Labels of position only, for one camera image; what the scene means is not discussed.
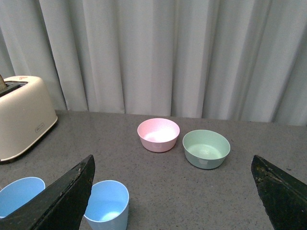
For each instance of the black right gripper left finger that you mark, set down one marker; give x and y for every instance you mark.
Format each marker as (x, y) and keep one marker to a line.
(60, 206)

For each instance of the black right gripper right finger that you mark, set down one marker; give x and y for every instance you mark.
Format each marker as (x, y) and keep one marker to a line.
(283, 196)

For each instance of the light blue plastic cup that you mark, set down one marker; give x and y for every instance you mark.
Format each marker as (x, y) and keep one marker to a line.
(108, 206)

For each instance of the green plastic bowl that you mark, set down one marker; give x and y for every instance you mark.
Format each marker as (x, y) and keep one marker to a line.
(205, 149)

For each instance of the cream white toaster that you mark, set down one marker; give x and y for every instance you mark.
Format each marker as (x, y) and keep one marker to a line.
(26, 114)

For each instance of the pink plastic bowl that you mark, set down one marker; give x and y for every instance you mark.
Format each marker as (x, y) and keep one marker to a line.
(158, 134)

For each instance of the toasted bread slice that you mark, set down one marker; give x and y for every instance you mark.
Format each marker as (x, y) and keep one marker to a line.
(3, 86)

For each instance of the grey curtain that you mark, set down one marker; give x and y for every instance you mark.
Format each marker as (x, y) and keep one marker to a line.
(221, 59)

